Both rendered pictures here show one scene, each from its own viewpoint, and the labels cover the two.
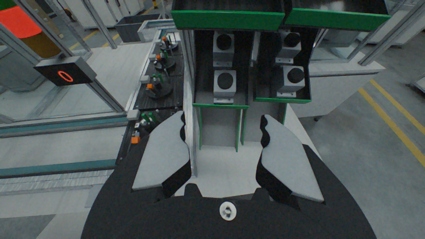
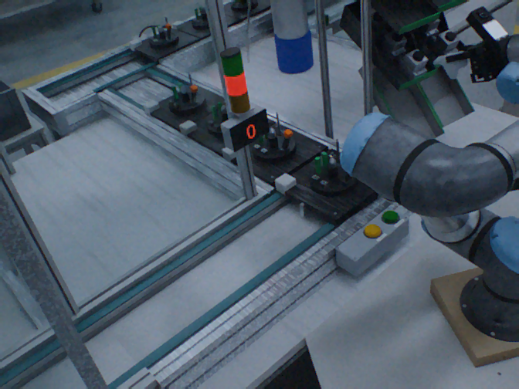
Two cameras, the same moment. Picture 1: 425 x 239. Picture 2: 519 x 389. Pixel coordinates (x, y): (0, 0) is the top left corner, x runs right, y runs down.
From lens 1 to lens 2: 141 cm
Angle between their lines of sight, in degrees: 26
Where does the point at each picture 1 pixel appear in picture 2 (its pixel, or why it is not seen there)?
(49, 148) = (196, 295)
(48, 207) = (283, 343)
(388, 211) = not seen: outside the picture
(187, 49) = (368, 53)
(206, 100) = (403, 82)
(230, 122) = (415, 112)
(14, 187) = (241, 314)
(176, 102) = (315, 147)
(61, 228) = (331, 337)
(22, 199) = (229, 370)
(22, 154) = (160, 328)
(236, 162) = not seen: hidden behind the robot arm
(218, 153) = not seen: hidden behind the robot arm
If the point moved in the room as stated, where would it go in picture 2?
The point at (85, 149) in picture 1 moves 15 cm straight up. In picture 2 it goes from (256, 258) to (247, 216)
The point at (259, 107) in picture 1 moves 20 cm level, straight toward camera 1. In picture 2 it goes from (429, 87) to (449, 120)
